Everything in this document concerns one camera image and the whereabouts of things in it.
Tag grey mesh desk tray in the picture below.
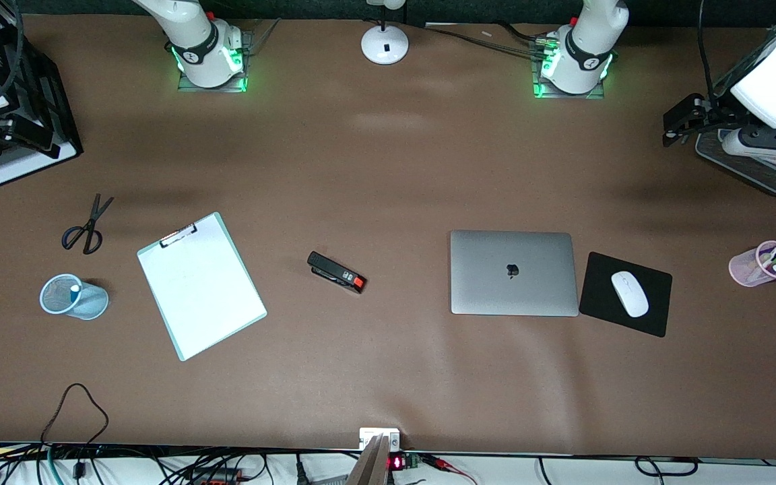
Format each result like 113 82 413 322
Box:
694 30 776 197

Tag black stapler red end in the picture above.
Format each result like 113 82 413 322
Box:
306 251 368 295

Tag black mouse pad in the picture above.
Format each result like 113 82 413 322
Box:
578 251 674 338

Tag pink mesh pen cup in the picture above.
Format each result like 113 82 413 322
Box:
728 240 776 288

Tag black stacked document tray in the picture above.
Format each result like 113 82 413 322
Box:
0 12 84 188

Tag light blue mesh pen cup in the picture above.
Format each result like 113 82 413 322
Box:
39 273 110 321

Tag black coiled cable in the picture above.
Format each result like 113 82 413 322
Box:
633 455 701 480

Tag silver laptop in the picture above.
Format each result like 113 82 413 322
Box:
450 230 581 317

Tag black scissors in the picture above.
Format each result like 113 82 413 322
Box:
61 193 115 256

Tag grey camera stand post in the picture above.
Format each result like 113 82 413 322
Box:
346 434 390 485

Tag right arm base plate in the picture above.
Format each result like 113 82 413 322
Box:
176 30 250 93

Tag white power socket box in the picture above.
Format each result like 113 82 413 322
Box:
359 427 401 451

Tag black looped cable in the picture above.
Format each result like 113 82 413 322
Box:
40 383 110 480

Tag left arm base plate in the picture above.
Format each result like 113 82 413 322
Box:
531 34 606 100

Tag white paper sheet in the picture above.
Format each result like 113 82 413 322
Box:
139 216 266 360

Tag white round lamp base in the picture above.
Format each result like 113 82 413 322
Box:
360 0 410 66

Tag mint green clipboard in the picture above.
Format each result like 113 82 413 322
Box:
136 212 268 362

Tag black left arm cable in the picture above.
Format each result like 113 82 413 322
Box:
697 0 732 108

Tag black cables behind arm base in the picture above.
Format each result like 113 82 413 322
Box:
422 22 550 60

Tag white computer mouse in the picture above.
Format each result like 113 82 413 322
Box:
610 270 650 319

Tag red wire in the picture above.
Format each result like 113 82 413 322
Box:
422 454 478 485

